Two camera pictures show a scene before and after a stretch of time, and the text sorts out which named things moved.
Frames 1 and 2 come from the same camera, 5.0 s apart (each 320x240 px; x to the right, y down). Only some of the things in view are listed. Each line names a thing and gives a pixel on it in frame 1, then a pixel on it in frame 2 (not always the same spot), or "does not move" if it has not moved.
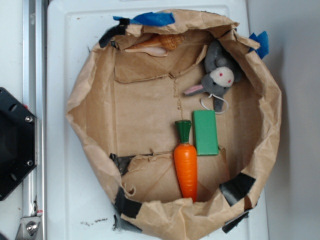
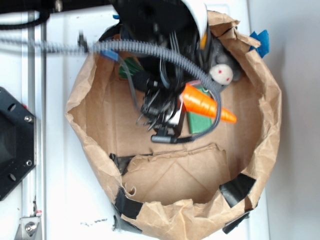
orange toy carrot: (186, 159) -> (197, 101)
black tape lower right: (236, 188) does not move
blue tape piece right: (262, 39) does not move
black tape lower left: (125, 205) does not move
